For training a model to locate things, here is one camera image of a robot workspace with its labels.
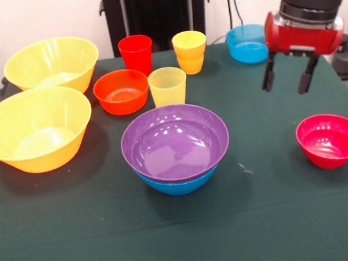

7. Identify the red cup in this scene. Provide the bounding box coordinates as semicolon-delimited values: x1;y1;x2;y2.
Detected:
116;33;157;80

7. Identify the yellow stepped cup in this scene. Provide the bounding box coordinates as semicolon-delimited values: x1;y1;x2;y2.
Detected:
170;28;212;77

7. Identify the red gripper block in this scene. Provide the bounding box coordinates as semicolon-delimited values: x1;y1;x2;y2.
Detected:
251;1;348;100

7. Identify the pale yellow translucent cup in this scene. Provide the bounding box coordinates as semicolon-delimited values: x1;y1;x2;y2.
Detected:
146;65;191;110

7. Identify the purple bowl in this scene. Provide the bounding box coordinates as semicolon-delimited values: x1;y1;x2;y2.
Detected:
116;97;235;190

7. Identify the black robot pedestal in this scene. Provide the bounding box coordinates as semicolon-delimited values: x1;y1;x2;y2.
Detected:
98;0;216;60

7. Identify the small light blue bowl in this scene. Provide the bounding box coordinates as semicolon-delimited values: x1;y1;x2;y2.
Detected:
223;21;272;68

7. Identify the dark green table cloth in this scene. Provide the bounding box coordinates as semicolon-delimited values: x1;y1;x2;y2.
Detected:
0;24;348;261

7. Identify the large orange bowl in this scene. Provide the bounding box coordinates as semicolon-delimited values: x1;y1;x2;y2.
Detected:
0;81;100;179
0;31;105;104

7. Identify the small pink bowl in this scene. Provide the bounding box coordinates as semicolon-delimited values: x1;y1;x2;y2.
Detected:
293;109;348;174

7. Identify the small red-orange bowl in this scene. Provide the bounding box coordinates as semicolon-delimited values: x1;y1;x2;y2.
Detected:
91;66;153;119

